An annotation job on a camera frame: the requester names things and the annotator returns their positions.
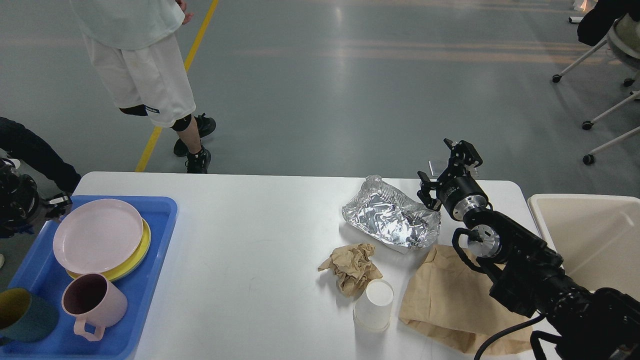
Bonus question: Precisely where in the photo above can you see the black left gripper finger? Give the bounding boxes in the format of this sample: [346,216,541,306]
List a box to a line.
[42,193,73,221]

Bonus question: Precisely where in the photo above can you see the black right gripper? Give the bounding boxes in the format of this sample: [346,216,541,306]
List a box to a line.
[417,138,490,222]

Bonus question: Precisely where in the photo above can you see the pink plate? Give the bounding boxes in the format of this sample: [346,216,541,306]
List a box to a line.
[52,198,144,274]

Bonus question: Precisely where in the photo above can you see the aluminium foil tray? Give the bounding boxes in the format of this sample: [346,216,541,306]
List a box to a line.
[342,175,441,255]

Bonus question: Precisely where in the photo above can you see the pink mug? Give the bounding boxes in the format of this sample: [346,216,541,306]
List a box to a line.
[61,273,128,342]

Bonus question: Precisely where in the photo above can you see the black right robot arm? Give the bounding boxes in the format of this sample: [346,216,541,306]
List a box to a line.
[417,138,640,360]

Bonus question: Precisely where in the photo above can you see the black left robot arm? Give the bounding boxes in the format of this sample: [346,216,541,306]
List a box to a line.
[0,158,73,239]

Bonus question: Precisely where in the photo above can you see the metal floor plates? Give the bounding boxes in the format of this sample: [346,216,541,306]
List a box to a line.
[428,160,479,178]

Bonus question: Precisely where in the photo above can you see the person in dark trousers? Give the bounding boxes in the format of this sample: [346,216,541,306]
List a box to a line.
[0,117,82,193]

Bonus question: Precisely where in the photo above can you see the yellow plate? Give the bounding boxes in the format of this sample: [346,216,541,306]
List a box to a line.
[52,215,151,281]

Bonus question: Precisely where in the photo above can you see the brown paper bag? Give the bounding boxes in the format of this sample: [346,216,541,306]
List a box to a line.
[398,244,528,354]

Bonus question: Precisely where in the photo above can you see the crumpled brown paper ball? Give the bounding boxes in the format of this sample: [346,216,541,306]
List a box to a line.
[317,243,384,297]

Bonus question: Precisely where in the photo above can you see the white paper cup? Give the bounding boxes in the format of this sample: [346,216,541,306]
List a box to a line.
[352,279,395,333]

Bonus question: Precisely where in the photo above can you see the beige plastic bin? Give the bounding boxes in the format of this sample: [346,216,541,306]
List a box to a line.
[528,194,640,299]

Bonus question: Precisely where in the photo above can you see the person in white shorts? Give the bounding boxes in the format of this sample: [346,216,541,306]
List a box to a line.
[70,0,217,174]

